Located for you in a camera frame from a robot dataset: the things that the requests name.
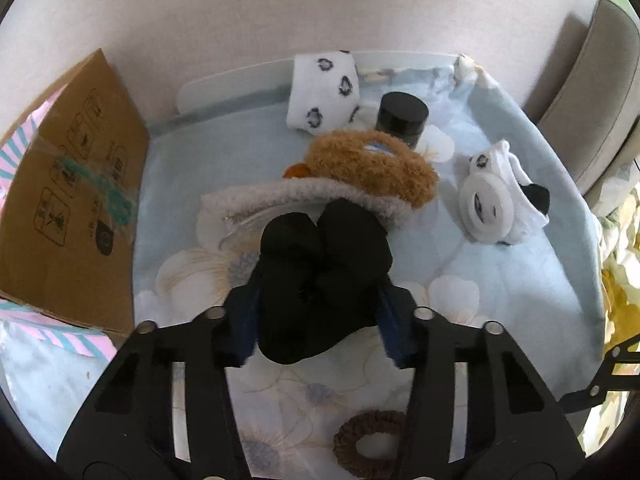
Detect grey sofa cushion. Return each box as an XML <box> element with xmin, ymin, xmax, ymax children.
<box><xmin>538</xmin><ymin>0</ymin><xmax>639</xmax><ymax>194</ymax></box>

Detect brown hair scrunchie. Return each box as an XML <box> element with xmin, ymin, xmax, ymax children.
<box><xmin>333</xmin><ymin>410</ymin><xmax>406</xmax><ymax>479</ymax></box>

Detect floral light blue cloth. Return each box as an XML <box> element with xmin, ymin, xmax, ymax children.
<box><xmin>1</xmin><ymin>54</ymin><xmax>603</xmax><ymax>479</ymax></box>

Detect cardboard box pink flaps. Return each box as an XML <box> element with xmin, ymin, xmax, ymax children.
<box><xmin>1</xmin><ymin>50</ymin><xmax>149</xmax><ymax>360</ymax></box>

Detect brown plush slipper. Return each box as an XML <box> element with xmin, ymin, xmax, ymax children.
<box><xmin>198</xmin><ymin>129</ymin><xmax>439</xmax><ymax>229</ymax></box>

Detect floral yellow green blanket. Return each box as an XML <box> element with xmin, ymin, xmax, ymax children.
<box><xmin>579</xmin><ymin>160</ymin><xmax>639</xmax><ymax>454</ymax></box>

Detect white round tape roll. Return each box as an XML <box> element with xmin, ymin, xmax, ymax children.
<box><xmin>459</xmin><ymin>172</ymin><xmax>514</xmax><ymax>245</ymax></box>

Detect black fuzzy sock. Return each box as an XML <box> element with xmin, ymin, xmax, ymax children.
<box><xmin>256</xmin><ymin>198</ymin><xmax>393</xmax><ymax>365</ymax></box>

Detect white patterned sock roll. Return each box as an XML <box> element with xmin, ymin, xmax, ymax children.
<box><xmin>286</xmin><ymin>51</ymin><xmax>360</xmax><ymax>136</ymax></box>

